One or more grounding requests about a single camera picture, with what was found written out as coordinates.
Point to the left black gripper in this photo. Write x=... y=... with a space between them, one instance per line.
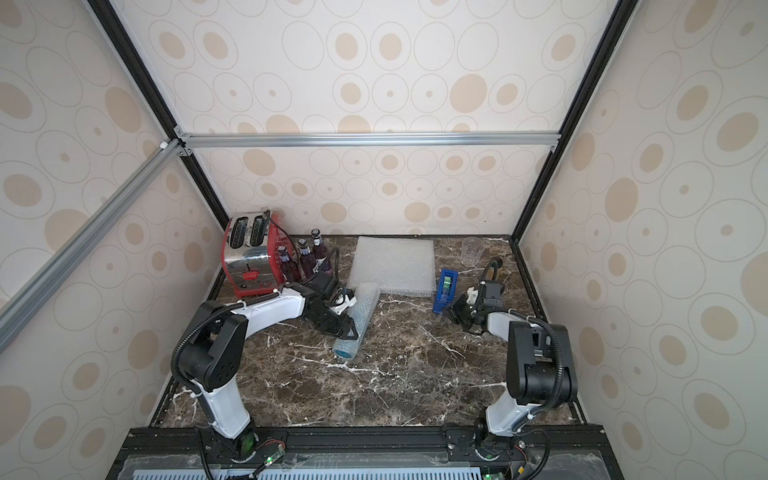
x=344 y=328

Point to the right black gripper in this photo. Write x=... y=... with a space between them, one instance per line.
x=465 y=311

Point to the blue tape dispenser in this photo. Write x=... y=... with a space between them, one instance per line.
x=446 y=290

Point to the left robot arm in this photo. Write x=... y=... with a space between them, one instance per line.
x=208 y=355

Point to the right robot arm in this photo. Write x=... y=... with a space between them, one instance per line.
x=540 y=370

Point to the stack of bubble wrap sheets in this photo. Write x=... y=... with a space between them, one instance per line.
x=397 y=266

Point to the clear drinking glass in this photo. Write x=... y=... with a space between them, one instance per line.
x=472 y=249

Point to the red and chrome toaster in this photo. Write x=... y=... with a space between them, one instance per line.
x=249 y=254

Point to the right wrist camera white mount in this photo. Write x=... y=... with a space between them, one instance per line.
x=472 y=295

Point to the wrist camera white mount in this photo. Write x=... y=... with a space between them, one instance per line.
x=472 y=295
x=344 y=301

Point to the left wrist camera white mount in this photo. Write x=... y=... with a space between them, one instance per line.
x=344 y=301

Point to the horizontal aluminium frame bar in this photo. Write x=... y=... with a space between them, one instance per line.
x=359 y=140

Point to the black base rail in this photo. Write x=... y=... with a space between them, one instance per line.
x=446 y=452

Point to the diagonal aluminium frame bar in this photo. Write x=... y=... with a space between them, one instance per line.
x=22 y=308

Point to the black right frame post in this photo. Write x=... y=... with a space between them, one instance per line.
x=608 y=42

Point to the black frame post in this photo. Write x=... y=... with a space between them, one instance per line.
x=107 y=18
x=608 y=42

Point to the black left frame post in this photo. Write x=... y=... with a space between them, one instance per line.
x=107 y=18

